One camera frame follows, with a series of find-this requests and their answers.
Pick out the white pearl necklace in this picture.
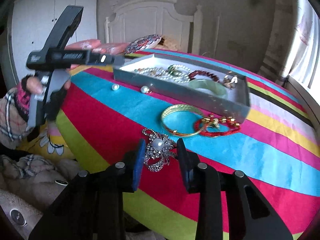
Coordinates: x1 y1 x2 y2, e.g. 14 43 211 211
133 64 193 84

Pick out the silver rhinestone pearl brooch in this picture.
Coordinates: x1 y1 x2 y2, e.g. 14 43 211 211
142 128 177 172

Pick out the dark red bead bracelet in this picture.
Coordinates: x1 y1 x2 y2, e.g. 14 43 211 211
188 69 221 83

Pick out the green jade bangle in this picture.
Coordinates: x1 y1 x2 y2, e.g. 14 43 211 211
188 79 228 99

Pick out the gold pearl ring ornament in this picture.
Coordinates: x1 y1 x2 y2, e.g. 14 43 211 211
222 72 238 89

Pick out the plaid sleeve forearm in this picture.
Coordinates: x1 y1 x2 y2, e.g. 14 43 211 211
1 87 31 150

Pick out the pink folded quilt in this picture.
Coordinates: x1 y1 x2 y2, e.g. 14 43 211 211
65 39 103 54

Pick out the pink floral pillow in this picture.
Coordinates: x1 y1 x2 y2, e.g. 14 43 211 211
92 43 129 55

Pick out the pearl earring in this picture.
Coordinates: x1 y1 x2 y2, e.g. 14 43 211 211
140 86 152 94
111 83 120 91

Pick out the white wardrobe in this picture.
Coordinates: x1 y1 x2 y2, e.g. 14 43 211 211
11 0 97 79

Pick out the round patterned cushion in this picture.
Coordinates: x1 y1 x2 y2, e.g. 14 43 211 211
124 34 162 54

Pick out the beige patterned pillow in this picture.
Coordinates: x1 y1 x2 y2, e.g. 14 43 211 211
155 36 180 51

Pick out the colourful striped cloth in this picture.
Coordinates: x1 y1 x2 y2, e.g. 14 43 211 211
56 53 319 239

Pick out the yellow daisy bedsheet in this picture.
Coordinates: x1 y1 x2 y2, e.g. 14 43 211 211
17 64 75 160

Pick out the white bed headboard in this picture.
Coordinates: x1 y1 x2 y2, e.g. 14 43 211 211
105 0 203 55

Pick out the white thin desk lamp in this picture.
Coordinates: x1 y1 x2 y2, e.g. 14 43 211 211
202 15 221 58

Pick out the grey shallow cardboard box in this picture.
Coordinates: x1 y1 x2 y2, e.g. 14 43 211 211
113 53 251 123

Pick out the printed window curtain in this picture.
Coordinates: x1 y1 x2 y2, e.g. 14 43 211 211
257 0 320 87

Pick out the gold wire bangle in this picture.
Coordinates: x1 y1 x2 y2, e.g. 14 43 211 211
161 104 206 138

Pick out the red cord gold charm bracelet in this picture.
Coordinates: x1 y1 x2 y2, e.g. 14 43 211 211
194 114 242 138

